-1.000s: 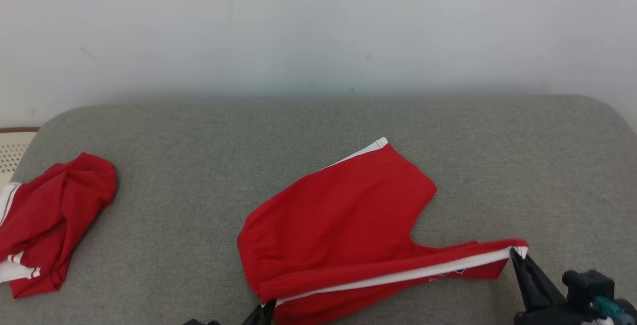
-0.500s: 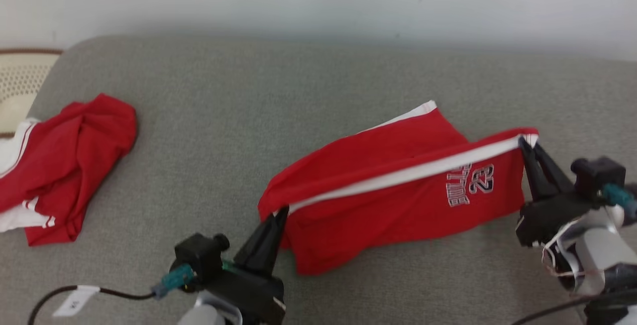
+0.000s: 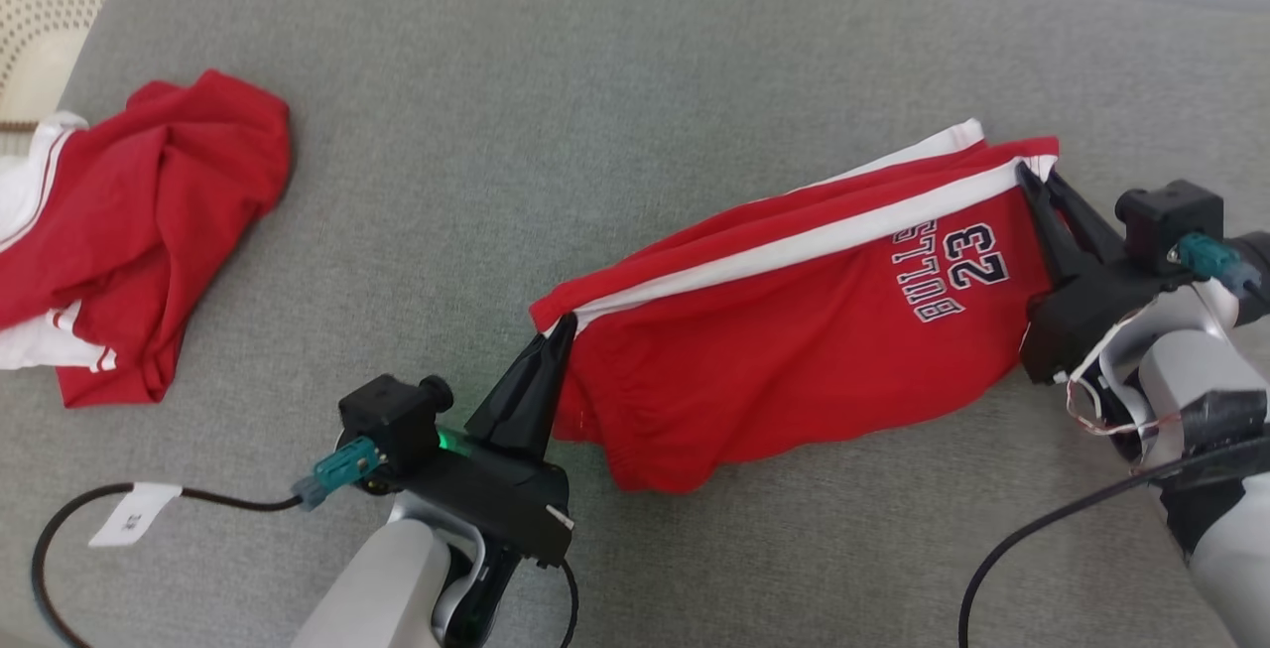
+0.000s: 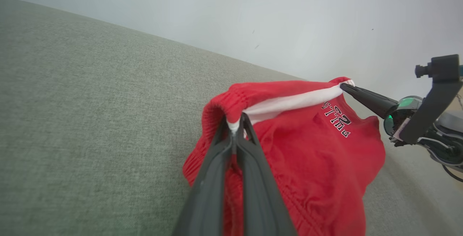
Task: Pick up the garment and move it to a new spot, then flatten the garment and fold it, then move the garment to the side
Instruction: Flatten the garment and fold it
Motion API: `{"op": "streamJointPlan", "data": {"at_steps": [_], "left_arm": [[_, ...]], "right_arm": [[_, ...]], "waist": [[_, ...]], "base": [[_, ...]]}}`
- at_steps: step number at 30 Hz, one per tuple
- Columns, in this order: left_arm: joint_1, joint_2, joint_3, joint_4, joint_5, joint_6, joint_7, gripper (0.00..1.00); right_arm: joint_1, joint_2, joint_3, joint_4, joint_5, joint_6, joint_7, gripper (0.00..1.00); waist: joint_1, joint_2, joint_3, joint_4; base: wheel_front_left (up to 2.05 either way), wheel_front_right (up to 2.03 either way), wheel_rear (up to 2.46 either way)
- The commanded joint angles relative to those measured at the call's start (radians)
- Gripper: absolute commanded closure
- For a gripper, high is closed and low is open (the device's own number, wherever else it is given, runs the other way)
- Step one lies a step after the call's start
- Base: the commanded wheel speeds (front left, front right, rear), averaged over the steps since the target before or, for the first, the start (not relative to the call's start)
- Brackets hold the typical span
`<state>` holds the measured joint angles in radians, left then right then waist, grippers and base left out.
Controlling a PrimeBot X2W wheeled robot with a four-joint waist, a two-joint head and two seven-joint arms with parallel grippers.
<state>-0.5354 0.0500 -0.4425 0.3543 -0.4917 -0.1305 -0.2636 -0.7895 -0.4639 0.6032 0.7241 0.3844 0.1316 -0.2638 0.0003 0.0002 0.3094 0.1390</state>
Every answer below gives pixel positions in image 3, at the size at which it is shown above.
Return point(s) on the grey fabric sofa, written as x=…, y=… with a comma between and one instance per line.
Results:
x=546, y=132

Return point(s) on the red shorts with white stripes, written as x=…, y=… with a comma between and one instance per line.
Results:
x=774, y=350

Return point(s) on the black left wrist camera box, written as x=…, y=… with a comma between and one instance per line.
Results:
x=387, y=420

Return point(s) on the red jersey with white sleeves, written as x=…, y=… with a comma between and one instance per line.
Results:
x=149, y=221

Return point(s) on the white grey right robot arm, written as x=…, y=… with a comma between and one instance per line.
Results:
x=1191, y=370

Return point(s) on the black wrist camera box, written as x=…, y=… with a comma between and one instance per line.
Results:
x=387, y=420
x=1166, y=211

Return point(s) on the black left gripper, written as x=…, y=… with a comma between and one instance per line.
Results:
x=506, y=499

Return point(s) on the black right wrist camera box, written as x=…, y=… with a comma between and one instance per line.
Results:
x=1166, y=211

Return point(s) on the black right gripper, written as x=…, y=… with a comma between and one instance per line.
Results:
x=1077, y=316

